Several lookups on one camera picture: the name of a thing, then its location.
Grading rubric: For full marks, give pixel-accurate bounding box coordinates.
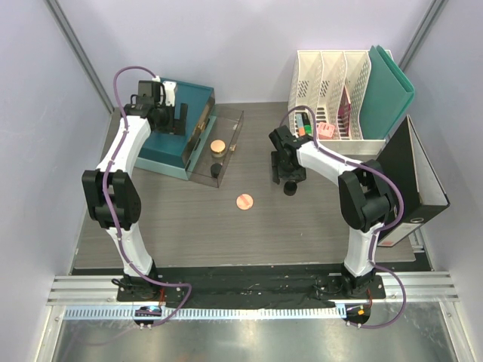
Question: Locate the teal drawer organizer box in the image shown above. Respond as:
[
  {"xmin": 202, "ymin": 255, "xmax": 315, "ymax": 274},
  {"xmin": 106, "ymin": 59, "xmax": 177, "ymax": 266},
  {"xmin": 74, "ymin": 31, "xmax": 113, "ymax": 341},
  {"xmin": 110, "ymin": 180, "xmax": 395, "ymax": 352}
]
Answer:
[{"xmin": 135, "ymin": 79, "xmax": 215, "ymax": 180}]

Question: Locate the clear smoky drawer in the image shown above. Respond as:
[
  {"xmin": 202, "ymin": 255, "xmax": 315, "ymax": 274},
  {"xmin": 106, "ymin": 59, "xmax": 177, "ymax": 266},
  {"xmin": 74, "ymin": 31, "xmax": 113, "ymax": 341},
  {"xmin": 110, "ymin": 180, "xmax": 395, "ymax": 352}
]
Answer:
[
  {"xmin": 181, "ymin": 84, "xmax": 215, "ymax": 170},
  {"xmin": 187, "ymin": 105, "xmax": 244, "ymax": 188}
]

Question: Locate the black round cap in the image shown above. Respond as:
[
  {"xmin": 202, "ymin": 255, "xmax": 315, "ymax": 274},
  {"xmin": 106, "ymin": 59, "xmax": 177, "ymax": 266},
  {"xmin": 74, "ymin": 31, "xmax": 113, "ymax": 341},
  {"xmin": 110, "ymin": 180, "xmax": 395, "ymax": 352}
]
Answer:
[
  {"xmin": 284, "ymin": 180, "xmax": 297, "ymax": 196},
  {"xmin": 210, "ymin": 163, "xmax": 223, "ymax": 179}
]

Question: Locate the gold lid cream jar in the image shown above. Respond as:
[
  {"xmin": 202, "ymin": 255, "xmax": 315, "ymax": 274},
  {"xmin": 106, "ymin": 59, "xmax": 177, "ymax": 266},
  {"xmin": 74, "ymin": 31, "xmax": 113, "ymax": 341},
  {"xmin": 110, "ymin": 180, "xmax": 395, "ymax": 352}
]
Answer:
[{"xmin": 210, "ymin": 140, "xmax": 226, "ymax": 158}]

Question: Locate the round pink compact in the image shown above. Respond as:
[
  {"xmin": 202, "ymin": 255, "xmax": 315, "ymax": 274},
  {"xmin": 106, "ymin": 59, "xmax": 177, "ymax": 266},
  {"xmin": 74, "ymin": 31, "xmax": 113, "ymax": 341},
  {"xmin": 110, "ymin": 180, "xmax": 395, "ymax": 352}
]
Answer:
[{"xmin": 235, "ymin": 194, "xmax": 254, "ymax": 210}]

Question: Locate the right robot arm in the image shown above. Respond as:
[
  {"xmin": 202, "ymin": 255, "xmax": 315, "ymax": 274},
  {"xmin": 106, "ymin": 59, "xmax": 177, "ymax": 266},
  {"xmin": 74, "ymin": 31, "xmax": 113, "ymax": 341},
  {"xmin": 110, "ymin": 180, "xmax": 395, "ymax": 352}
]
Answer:
[{"xmin": 269, "ymin": 126, "xmax": 404, "ymax": 298}]

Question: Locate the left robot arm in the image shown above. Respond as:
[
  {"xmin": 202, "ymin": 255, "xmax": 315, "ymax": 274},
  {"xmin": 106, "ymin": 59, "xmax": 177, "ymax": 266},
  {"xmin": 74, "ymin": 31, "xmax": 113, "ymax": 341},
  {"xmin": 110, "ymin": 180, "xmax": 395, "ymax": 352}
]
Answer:
[{"xmin": 82, "ymin": 76, "xmax": 177, "ymax": 301}]

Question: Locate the highlighter markers pack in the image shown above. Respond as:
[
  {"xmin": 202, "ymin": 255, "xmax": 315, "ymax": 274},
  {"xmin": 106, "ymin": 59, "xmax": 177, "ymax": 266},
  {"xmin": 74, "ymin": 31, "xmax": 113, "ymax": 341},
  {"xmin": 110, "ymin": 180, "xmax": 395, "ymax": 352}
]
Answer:
[{"xmin": 295, "ymin": 112, "xmax": 312, "ymax": 137}]

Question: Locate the magenta booklet in rack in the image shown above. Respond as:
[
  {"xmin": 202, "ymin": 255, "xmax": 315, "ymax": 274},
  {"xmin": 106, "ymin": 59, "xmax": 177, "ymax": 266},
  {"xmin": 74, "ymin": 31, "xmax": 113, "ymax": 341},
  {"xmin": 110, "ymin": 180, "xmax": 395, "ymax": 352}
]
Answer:
[{"xmin": 337, "ymin": 85, "xmax": 352, "ymax": 138}]

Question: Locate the white file organizer rack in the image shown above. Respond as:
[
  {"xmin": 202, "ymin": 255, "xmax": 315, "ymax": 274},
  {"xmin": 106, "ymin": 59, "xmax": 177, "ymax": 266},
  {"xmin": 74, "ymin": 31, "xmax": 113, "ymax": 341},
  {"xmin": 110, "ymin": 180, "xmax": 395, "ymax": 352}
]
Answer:
[{"xmin": 288, "ymin": 50, "xmax": 386, "ymax": 156}]

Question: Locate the green plastic folder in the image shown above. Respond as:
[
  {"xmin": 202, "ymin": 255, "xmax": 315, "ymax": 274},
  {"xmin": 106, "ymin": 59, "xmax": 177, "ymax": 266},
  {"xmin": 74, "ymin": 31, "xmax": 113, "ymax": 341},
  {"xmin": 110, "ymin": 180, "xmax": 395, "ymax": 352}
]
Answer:
[{"xmin": 359, "ymin": 45, "xmax": 414, "ymax": 140}]

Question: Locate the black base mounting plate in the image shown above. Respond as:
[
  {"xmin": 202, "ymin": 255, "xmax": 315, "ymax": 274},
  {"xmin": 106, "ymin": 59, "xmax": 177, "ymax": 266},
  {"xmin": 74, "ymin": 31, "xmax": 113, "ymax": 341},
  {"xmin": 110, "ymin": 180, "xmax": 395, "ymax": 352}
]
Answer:
[{"xmin": 111, "ymin": 264, "xmax": 386, "ymax": 304}]

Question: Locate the black lever arch binder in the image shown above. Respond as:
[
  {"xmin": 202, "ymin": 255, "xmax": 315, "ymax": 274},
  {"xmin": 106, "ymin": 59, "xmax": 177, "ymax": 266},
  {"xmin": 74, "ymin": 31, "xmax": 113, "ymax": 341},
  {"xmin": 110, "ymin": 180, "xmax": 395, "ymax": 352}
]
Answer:
[{"xmin": 377, "ymin": 116, "xmax": 450, "ymax": 247}]

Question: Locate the white slotted cable duct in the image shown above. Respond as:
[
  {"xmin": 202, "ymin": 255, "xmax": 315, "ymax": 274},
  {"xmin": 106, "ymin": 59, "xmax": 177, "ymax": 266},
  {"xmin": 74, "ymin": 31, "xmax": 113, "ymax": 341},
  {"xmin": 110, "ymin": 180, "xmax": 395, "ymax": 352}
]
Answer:
[{"xmin": 63, "ymin": 304, "xmax": 346, "ymax": 321}]

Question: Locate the aluminium rail frame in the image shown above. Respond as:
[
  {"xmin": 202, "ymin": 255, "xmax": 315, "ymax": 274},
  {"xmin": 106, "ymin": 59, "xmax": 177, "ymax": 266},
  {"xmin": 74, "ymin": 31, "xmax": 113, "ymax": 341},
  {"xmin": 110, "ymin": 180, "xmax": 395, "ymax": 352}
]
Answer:
[{"xmin": 48, "ymin": 271, "xmax": 459, "ymax": 309}]

